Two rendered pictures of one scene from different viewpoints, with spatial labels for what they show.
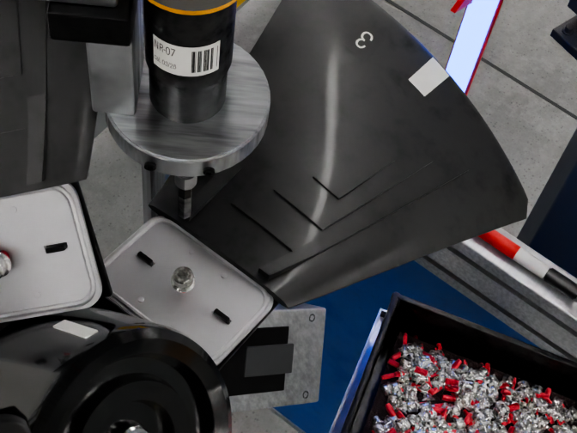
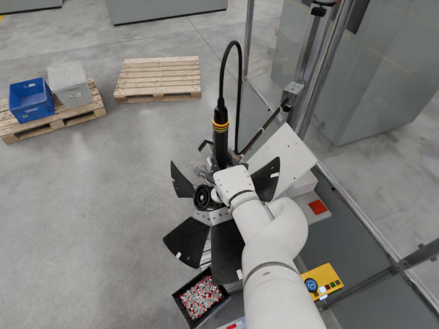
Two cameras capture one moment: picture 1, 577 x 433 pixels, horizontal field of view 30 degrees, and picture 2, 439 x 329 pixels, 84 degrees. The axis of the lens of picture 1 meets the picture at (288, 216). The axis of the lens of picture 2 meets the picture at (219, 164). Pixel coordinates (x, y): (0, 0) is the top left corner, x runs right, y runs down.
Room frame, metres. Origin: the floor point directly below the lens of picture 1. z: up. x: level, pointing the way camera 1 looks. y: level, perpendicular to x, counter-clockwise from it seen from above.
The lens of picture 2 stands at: (0.59, -0.33, 2.14)
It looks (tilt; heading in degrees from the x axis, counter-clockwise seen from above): 51 degrees down; 130
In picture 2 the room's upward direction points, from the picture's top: straight up
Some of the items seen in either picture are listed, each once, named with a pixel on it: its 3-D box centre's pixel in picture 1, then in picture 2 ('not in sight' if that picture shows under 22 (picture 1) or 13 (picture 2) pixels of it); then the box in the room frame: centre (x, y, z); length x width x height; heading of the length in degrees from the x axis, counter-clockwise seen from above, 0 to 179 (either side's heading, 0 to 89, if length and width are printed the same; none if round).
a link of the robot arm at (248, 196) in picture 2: not in sight; (243, 203); (0.43, -0.03, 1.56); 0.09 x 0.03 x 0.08; 61
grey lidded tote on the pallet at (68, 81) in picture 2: not in sight; (72, 85); (-2.73, 0.59, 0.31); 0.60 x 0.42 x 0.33; 158
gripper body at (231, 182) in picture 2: not in sight; (234, 186); (0.37, 0.00, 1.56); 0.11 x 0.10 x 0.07; 151
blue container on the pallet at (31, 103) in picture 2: not in sight; (32, 99); (-2.92, 0.12, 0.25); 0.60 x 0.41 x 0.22; 158
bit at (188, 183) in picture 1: (185, 185); not in sight; (0.28, 0.05, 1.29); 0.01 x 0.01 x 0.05
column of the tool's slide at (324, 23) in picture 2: not in sight; (279, 155); (0.20, 0.77, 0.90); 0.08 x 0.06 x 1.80; 6
